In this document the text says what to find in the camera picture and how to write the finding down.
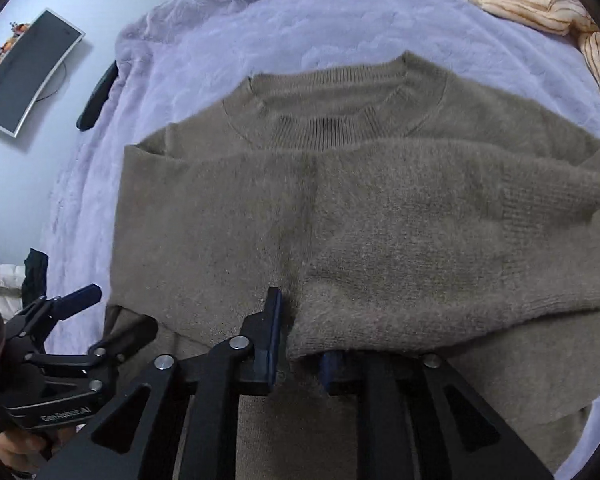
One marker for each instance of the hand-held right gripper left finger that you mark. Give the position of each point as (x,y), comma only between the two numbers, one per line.
(274,317)

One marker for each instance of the olive brown knit sweater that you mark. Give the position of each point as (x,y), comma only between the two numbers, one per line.
(370,230)

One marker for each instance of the person's left hand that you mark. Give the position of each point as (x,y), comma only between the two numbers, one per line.
(17,444)

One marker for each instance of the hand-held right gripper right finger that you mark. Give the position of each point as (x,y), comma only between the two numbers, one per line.
(334,367)

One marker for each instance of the lilac plush blanket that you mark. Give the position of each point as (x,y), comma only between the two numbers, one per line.
(260,35)

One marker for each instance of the black padded bed edge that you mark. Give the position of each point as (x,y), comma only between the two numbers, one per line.
(97,96)

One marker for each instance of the curved white-framed monitor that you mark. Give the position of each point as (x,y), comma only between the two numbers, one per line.
(27,72)

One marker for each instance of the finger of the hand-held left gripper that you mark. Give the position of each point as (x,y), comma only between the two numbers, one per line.
(130,332)
(80,299)

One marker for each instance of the black hanging cloth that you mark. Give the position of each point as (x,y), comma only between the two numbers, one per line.
(35,272)

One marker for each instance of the beige striped knit garment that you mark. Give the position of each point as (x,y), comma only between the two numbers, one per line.
(540,5)

